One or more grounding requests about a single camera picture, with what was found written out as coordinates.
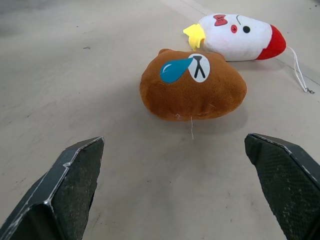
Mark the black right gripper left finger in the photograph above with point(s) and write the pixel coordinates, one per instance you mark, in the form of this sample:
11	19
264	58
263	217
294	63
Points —
67	195

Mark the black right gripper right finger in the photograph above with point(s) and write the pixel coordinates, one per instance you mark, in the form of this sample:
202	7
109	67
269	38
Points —
287	182

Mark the brown crying bear plush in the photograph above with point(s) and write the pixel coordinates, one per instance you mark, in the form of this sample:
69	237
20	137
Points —
192	92

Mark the white chicken plush toy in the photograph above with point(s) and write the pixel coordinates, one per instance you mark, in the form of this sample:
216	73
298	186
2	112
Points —
240	37

